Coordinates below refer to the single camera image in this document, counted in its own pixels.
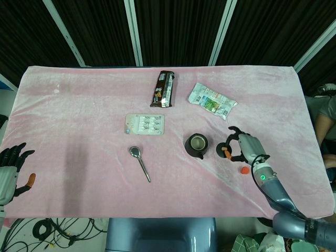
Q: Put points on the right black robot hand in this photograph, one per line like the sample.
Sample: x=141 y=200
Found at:
x=250 y=147

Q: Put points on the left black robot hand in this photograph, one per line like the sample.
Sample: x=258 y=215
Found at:
x=6 y=181

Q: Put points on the black teapot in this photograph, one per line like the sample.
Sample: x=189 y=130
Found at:
x=195 y=153

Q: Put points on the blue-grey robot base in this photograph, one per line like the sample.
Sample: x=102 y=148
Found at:
x=160 y=235

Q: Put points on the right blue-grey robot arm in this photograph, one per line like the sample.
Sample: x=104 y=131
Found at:
x=278 y=191

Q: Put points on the orange bottle cap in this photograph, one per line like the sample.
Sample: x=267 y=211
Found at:
x=245 y=170

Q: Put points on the white crumpled snack packet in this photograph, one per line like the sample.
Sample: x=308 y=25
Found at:
x=211 y=101

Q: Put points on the seated person in grey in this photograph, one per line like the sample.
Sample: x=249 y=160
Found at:
x=324 y=123

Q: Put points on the green checkered cloth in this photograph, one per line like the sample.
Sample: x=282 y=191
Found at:
x=244 y=244

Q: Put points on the white plastic bag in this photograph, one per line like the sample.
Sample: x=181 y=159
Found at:
x=271 y=242

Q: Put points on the brown snack wrapper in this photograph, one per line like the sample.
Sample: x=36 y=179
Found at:
x=163 y=89

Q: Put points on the blister pack card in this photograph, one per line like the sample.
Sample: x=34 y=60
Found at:
x=144 y=124

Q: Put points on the metal spoon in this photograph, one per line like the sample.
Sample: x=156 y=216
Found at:
x=141 y=162

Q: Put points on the pink tablecloth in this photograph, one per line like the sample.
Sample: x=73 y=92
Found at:
x=86 y=105

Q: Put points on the mint green plastic item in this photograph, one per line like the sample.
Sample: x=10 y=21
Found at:
x=299 y=246

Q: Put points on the white and blue partition post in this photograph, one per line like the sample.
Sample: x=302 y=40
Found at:
x=6 y=84

